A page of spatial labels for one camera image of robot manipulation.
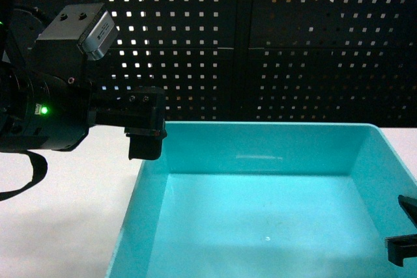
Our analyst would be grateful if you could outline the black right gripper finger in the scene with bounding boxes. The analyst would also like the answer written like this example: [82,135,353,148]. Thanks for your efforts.
[398,195,417,227]
[385,234,416,267]

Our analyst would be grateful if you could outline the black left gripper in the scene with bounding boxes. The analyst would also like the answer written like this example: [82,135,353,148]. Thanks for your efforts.
[20,3,167,160]

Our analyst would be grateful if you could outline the light teal plastic tray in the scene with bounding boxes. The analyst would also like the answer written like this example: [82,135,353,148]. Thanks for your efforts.
[106,122,416,277]

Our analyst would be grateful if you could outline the black perforated metal panel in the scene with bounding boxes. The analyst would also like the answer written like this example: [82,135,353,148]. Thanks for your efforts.
[0,0,417,128]

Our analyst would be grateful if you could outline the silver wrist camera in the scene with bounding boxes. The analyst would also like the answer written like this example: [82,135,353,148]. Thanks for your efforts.
[80,10,119,61]

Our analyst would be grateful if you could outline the black flat cable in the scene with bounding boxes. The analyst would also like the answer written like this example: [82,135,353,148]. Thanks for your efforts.
[0,150,49,202]

